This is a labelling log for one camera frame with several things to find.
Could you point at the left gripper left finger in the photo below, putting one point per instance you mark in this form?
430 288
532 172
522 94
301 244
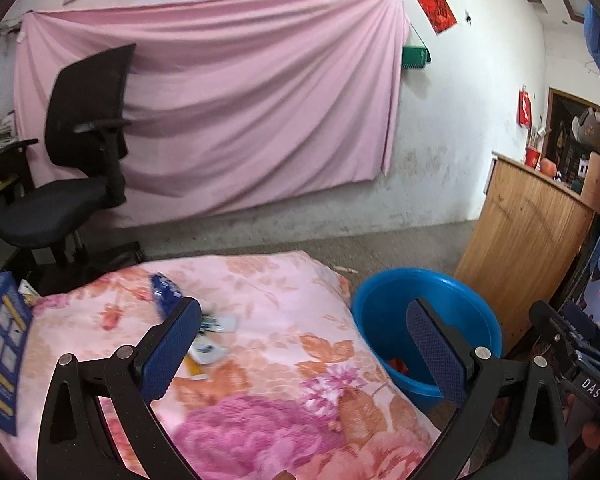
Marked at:
75 441

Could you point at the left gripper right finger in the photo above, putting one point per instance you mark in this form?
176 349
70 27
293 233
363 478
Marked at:
531 440

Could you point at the yellow small wrapper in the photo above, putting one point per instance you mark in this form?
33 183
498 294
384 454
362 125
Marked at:
196 371

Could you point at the right hand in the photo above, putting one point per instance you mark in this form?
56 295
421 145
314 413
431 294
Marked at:
580 424

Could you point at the wooden cabinet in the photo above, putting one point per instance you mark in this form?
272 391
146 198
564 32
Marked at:
528 233

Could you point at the blue cardboard box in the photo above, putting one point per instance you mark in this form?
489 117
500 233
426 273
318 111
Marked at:
15 320

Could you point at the red orange paper cup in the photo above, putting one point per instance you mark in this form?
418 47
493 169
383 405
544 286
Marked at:
399 366

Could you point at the dark blue snack wrapper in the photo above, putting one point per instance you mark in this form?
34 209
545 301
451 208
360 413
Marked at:
165 293

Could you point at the orange fruit on cabinet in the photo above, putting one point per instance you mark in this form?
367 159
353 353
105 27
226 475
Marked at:
548 168

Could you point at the blue plastic basin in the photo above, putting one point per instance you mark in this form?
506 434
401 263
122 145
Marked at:
431 322

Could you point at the red cup on cabinet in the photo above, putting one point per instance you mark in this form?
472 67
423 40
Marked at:
532 157

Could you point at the floral pink blanket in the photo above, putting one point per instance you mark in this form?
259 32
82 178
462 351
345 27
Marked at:
297 391

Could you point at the red hanging ornament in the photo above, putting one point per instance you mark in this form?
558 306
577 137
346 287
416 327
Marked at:
524 110

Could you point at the black office chair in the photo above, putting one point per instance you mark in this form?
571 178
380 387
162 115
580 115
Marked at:
84 131

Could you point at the green hanging basket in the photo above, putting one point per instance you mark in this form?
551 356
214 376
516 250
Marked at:
415 57

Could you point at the pink hanging sheet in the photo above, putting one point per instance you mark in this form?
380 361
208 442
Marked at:
232 104

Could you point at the red paper wall poster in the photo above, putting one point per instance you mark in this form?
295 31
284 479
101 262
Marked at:
439 14

